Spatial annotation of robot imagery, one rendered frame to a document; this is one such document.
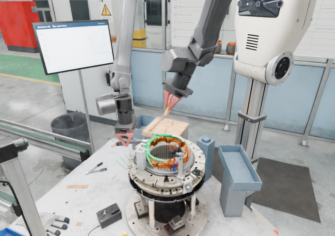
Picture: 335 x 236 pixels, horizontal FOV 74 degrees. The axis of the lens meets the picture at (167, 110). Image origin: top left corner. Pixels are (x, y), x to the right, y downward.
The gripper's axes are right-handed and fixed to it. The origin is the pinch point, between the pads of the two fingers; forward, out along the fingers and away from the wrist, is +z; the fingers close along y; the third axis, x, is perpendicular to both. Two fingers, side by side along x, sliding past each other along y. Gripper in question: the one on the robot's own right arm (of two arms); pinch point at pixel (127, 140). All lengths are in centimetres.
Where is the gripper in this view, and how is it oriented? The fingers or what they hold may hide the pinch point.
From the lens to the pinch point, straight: 93.0
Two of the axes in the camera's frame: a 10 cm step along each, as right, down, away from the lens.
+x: 10.0, 0.4, -0.7
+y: -0.8, 4.4, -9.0
